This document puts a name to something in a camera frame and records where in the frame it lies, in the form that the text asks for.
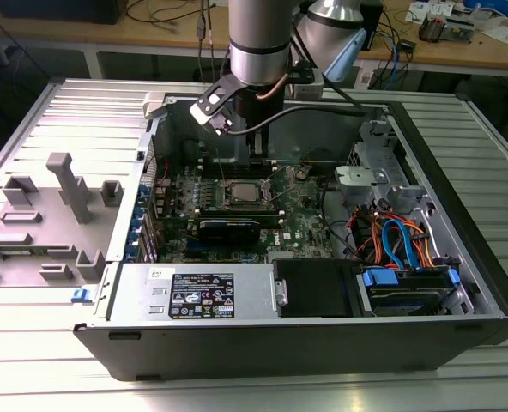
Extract RAM slot with white clips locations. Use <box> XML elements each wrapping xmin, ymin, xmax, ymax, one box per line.
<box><xmin>198</xmin><ymin>159</ymin><xmax>277</xmax><ymax>165</ymax></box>
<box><xmin>198</xmin><ymin>167</ymin><xmax>277</xmax><ymax>173</ymax></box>

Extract black drive bay cover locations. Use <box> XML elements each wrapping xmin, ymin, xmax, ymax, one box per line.
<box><xmin>275</xmin><ymin>258</ymin><xmax>360</xmax><ymax>318</ymax></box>

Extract small white camera box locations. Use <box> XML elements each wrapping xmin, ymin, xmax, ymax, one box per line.
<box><xmin>288</xmin><ymin>64</ymin><xmax>324</xmax><ymax>100</ymax></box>

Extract hard disk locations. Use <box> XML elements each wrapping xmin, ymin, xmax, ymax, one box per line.
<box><xmin>367</xmin><ymin>274</ymin><xmax>452</xmax><ymax>317</ymax></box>

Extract copper finned heatsink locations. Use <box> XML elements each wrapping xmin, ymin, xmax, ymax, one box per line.
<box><xmin>417</xmin><ymin>11</ymin><xmax>447</xmax><ymax>43</ymax></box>

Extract white printed cards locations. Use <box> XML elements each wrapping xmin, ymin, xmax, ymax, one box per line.
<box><xmin>408</xmin><ymin>0</ymin><xmax>455</xmax><ymax>15</ymax></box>

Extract blue disk carrier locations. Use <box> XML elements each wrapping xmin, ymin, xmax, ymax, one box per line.
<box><xmin>362</xmin><ymin>266</ymin><xmax>460</xmax><ymax>297</ymax></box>

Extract black graphics card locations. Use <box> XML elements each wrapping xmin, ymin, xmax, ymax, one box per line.
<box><xmin>197</xmin><ymin>217</ymin><xmax>263</xmax><ymax>246</ymax></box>

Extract black power wire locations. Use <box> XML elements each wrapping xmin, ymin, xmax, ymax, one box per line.
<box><xmin>319</xmin><ymin>175</ymin><xmax>365</xmax><ymax>264</ymax></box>

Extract large black box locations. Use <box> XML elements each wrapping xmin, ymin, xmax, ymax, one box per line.
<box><xmin>0</xmin><ymin>0</ymin><xmax>129</xmax><ymax>26</ymax></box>

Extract black upright tower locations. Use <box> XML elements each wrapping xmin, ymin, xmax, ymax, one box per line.
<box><xmin>363</xmin><ymin>0</ymin><xmax>384</xmax><ymax>52</ymax></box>

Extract green motherboard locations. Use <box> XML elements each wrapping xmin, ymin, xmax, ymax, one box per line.
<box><xmin>148</xmin><ymin>161</ymin><xmax>354</xmax><ymax>265</ymax></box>

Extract orange power wire bundle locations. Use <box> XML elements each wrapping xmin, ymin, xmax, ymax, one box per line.
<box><xmin>350</xmin><ymin>205</ymin><xmax>442</xmax><ymax>270</ymax></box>

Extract black and grey PC case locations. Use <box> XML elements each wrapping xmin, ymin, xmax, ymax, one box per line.
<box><xmin>72</xmin><ymin>88</ymin><xmax>508</xmax><ymax>383</ymax></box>

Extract white paper sheet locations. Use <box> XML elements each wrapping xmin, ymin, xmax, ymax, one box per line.
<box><xmin>480</xmin><ymin>24</ymin><xmax>508</xmax><ymax>46</ymax></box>

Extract blue box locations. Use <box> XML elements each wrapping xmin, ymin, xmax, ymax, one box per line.
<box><xmin>476</xmin><ymin>0</ymin><xmax>508</xmax><ymax>17</ymax></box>

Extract silver metal drive cage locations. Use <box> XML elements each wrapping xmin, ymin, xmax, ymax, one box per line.
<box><xmin>333</xmin><ymin>119</ymin><xmax>431</xmax><ymax>215</ymax></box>

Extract installed RAM stick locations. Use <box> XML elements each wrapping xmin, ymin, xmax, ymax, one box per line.
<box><xmin>200</xmin><ymin>213</ymin><xmax>284</xmax><ymax>227</ymax></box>

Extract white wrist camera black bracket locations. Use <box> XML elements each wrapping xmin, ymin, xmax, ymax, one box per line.
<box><xmin>188</xmin><ymin>73</ymin><xmax>249</xmax><ymax>137</ymax></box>

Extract blue network cable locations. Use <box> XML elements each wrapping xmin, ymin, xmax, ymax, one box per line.
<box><xmin>386</xmin><ymin>33</ymin><xmax>405</xmax><ymax>92</ymax></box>

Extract thick black camera cable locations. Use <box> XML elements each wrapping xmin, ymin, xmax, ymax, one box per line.
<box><xmin>226</xmin><ymin>88</ymin><xmax>373</xmax><ymax>136</ymax></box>

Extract grey metal device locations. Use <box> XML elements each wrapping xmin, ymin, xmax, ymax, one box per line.
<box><xmin>444</xmin><ymin>15</ymin><xmax>481</xmax><ymax>44</ymax></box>

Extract grey plastic parts rack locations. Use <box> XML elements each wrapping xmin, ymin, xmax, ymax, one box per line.
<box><xmin>0</xmin><ymin>152</ymin><xmax>124</xmax><ymax>288</ymax></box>

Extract metal socket cover frame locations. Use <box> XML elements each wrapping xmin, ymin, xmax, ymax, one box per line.
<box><xmin>261</xmin><ymin>163</ymin><xmax>293</xmax><ymax>203</ymax></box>

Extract wooden desk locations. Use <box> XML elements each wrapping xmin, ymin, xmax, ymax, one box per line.
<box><xmin>0</xmin><ymin>0</ymin><xmax>508</xmax><ymax>81</ymax></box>

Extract thin red wire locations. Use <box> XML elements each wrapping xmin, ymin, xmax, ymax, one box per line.
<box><xmin>144</xmin><ymin>153</ymin><xmax>170</xmax><ymax>181</ymax></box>

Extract CPU socket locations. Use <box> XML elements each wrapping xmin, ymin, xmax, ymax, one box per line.
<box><xmin>222</xmin><ymin>176</ymin><xmax>276</xmax><ymax>208</ymax></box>

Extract blue flat data wire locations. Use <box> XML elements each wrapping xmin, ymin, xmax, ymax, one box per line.
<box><xmin>390</xmin><ymin>217</ymin><xmax>426</xmax><ymax>272</ymax></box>
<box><xmin>380</xmin><ymin>221</ymin><xmax>406</xmax><ymax>270</ymax></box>

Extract silver power supply with label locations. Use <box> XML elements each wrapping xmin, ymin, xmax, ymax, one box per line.
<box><xmin>107</xmin><ymin>261</ymin><xmax>281</xmax><ymax>321</ymax></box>

